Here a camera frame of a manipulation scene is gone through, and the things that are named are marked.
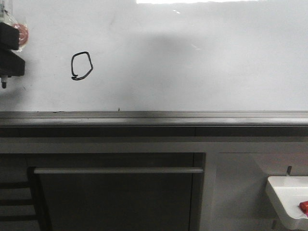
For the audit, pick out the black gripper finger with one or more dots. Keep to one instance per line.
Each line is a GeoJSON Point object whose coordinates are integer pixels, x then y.
{"type": "Point", "coordinates": [9, 37]}
{"type": "Point", "coordinates": [11, 64]}

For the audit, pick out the black whiteboard marker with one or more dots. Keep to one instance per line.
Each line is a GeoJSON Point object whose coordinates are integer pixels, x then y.
{"type": "Point", "coordinates": [3, 19]}

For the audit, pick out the red capped whiteboard marker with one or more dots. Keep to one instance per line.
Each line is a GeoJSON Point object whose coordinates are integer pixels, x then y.
{"type": "Point", "coordinates": [304, 207]}

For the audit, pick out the drawn black zero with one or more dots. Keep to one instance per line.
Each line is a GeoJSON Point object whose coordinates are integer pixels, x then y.
{"type": "Point", "coordinates": [81, 65]}

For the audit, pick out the white plastic hanging tray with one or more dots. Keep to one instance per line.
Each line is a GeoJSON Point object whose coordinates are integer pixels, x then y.
{"type": "Point", "coordinates": [285, 194]}

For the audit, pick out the white whiteboard with grey frame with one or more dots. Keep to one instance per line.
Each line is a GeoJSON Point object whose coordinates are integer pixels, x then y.
{"type": "Point", "coordinates": [234, 68]}

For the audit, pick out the dark cabinet panel with rail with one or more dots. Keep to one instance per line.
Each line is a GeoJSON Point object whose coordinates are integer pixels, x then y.
{"type": "Point", "coordinates": [101, 192]}

